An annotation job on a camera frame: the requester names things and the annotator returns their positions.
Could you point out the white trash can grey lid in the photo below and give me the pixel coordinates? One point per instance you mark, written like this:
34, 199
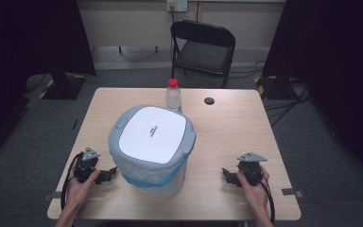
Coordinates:
152, 134

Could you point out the white wall socket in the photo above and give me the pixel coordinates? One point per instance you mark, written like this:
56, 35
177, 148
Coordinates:
176, 5

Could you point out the grey table side bracket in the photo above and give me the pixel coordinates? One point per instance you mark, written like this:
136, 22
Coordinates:
292, 192
51, 196

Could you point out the clear plastic bottle red cap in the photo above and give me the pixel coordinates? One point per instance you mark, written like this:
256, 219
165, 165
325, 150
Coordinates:
173, 97

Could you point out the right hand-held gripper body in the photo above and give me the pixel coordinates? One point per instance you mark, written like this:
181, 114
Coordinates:
251, 170

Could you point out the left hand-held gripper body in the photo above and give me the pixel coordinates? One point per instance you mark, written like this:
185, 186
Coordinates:
86, 164

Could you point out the black stand base yellow stripes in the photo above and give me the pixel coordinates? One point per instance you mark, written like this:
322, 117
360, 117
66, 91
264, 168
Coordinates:
63, 88
272, 88

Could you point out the translucent blue trash bag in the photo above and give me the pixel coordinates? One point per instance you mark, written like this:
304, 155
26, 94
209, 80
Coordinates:
148, 176

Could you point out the person's left hand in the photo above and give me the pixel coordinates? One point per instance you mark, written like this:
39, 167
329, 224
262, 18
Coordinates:
77, 192

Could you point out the dark curtain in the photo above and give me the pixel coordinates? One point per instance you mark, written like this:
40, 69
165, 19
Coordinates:
334, 47
28, 38

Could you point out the black folding chair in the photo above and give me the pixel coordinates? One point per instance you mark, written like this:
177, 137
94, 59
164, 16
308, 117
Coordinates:
203, 56

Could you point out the person's right hand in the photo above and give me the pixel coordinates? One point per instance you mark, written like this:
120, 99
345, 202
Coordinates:
257, 195

